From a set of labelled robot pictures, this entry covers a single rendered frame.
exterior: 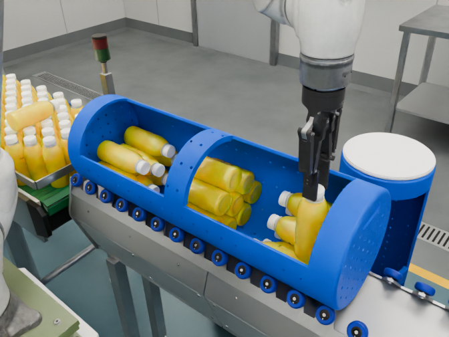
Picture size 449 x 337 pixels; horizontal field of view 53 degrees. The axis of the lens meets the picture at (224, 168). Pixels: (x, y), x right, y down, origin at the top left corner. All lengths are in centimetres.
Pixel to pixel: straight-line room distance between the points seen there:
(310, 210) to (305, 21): 38
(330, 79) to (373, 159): 72
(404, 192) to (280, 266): 57
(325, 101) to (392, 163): 69
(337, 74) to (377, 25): 372
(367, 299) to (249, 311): 29
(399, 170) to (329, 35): 76
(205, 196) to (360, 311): 45
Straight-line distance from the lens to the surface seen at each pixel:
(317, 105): 80
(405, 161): 148
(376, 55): 455
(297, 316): 111
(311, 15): 74
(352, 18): 75
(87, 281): 257
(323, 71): 77
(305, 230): 96
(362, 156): 147
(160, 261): 133
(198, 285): 126
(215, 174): 113
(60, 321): 97
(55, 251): 280
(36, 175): 165
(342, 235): 90
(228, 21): 538
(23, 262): 182
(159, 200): 115
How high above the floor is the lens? 178
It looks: 33 degrees down
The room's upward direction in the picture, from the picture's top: 2 degrees counter-clockwise
